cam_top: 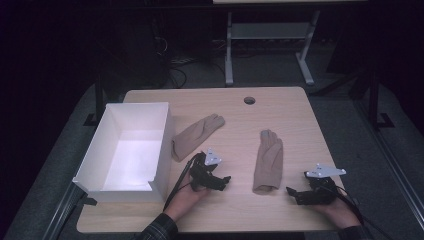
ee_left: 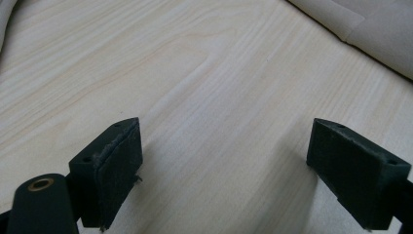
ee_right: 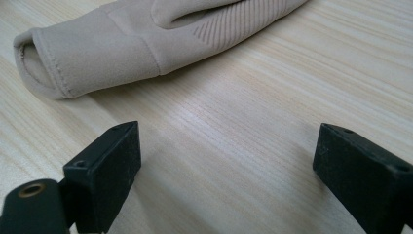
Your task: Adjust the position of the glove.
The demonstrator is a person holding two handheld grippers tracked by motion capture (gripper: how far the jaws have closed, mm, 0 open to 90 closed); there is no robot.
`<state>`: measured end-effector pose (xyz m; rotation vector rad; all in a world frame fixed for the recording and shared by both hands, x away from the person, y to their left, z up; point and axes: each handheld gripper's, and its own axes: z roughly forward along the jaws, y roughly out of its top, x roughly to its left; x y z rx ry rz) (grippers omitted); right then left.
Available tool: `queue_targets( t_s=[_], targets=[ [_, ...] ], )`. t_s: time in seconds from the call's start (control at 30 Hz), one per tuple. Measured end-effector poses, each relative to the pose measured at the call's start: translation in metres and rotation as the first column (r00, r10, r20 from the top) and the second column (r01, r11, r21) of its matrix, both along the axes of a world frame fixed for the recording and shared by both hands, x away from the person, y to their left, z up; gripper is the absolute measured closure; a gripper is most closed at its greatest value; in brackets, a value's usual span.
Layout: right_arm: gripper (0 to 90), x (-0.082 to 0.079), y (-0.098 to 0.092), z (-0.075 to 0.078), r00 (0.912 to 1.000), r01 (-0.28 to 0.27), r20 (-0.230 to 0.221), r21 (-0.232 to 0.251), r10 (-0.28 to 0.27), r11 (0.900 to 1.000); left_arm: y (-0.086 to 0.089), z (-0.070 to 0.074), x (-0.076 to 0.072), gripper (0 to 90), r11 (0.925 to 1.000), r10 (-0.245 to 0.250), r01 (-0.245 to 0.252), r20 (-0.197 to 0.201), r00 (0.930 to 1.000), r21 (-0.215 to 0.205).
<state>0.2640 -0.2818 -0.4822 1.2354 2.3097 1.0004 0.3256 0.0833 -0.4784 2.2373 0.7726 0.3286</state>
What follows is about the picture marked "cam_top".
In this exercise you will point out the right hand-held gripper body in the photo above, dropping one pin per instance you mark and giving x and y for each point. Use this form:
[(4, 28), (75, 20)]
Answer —
[(320, 190)]

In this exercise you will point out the white box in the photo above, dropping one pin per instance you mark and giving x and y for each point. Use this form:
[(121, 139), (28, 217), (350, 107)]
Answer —
[(133, 160)]

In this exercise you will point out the beige knit glove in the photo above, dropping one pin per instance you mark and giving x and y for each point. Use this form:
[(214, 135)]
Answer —
[(268, 163), (196, 135)]

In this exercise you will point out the white metal stand frame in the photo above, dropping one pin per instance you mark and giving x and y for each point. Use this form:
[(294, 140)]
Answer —
[(270, 31)]

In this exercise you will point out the person's left hand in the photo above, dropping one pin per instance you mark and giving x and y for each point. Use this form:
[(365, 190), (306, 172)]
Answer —
[(183, 200)]

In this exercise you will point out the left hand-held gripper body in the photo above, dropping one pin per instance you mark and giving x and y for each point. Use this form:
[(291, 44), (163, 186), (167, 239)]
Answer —
[(203, 171)]

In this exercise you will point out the black metal stand leg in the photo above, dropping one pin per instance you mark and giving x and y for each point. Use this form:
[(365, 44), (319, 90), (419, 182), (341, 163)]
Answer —
[(375, 100)]

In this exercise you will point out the person's right hand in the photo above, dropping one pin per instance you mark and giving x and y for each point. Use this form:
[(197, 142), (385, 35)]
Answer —
[(340, 213)]

